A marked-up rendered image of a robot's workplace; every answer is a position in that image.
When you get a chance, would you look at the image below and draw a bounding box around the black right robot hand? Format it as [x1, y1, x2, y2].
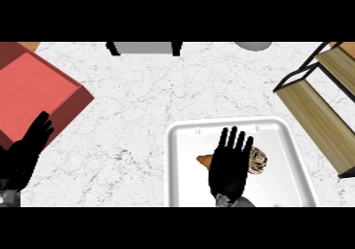
[207, 125, 256, 199]

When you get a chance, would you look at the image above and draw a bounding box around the white rectangular tray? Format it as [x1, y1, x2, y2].
[164, 116, 321, 208]

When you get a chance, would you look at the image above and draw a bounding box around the brown croissant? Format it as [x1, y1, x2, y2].
[195, 146, 269, 175]

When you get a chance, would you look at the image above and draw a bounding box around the tan wooden object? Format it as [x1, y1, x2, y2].
[18, 42, 42, 53]

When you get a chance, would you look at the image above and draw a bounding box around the wooden tiered shelf black frame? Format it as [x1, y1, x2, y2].
[272, 42, 355, 179]

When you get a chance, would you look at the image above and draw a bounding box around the grey round object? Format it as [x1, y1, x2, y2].
[232, 42, 274, 53]

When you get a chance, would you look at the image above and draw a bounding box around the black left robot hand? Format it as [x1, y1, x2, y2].
[0, 110, 56, 193]

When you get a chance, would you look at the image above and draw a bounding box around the red open box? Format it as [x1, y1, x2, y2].
[0, 42, 96, 151]

